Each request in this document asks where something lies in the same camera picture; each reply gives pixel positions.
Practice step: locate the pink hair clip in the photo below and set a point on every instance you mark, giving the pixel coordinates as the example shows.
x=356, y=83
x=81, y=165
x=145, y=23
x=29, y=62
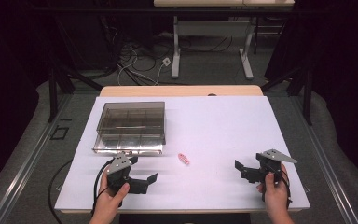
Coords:
x=183, y=158

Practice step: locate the white-legged desk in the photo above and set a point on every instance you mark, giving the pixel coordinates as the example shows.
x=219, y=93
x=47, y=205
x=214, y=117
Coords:
x=211, y=28

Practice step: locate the metal floor rail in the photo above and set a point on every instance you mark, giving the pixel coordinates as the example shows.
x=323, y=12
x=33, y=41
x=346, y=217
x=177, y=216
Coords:
x=28, y=161
x=326, y=168

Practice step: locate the black curtain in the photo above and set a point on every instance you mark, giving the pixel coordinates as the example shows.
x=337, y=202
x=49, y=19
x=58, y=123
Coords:
x=6, y=77
x=345, y=77

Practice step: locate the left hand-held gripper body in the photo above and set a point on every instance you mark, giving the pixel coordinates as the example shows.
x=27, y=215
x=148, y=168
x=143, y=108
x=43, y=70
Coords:
x=119, y=165

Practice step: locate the black metal stand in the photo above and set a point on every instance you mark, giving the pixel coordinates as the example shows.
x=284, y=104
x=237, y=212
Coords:
x=53, y=93
x=306, y=96

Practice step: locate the translucent brown storage box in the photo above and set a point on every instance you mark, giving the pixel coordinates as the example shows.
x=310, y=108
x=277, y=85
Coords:
x=132, y=116

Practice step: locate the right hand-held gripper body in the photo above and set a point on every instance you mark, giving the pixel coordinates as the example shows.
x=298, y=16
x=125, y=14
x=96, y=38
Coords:
x=273, y=155

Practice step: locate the white table sheet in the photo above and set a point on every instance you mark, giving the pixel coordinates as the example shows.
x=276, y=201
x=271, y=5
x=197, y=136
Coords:
x=205, y=130

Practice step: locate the person's left hand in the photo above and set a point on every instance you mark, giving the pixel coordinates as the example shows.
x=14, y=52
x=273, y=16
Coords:
x=110, y=202

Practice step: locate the wooden table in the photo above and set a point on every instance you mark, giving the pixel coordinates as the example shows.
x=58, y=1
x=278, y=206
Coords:
x=180, y=90

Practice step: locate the person's right hand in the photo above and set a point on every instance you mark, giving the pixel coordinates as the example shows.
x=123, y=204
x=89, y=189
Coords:
x=276, y=196

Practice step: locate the translucent brown drawer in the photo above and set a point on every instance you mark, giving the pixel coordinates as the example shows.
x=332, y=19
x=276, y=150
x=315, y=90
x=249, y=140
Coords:
x=127, y=146

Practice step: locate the white power adapter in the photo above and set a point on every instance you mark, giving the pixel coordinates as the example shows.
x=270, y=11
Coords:
x=166, y=61

